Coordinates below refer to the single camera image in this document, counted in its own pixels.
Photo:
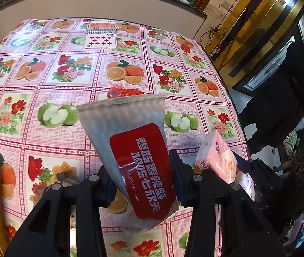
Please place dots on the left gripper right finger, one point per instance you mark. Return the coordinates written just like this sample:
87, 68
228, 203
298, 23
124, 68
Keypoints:
245, 231

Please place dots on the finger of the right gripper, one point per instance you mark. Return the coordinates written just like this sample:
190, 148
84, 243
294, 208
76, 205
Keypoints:
261, 174

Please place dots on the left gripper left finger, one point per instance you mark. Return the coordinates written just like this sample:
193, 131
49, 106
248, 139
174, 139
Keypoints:
46, 230

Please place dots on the pink tissue pack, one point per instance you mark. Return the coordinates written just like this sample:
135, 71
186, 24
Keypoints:
215, 154

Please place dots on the red label wet wipe pack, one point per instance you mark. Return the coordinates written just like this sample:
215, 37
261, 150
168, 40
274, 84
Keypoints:
129, 138

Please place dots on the person in black clothes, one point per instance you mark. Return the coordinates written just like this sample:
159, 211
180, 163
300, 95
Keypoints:
278, 107

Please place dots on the red plastic bag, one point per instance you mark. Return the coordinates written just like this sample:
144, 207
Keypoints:
118, 91

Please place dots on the playing cards stack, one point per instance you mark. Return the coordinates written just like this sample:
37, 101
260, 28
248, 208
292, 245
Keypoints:
101, 34

